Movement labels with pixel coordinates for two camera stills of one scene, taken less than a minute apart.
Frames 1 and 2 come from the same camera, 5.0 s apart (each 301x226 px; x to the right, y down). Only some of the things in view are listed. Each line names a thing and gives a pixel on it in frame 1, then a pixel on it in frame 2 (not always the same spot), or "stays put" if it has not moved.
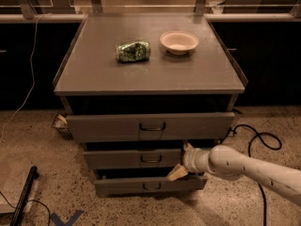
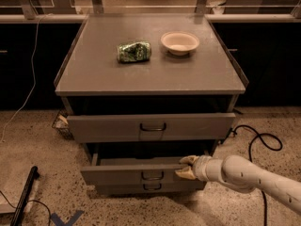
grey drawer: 133,158 -> 134,170
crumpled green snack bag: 136,51 stays put
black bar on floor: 32,176 stays put
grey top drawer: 131,126 stays put
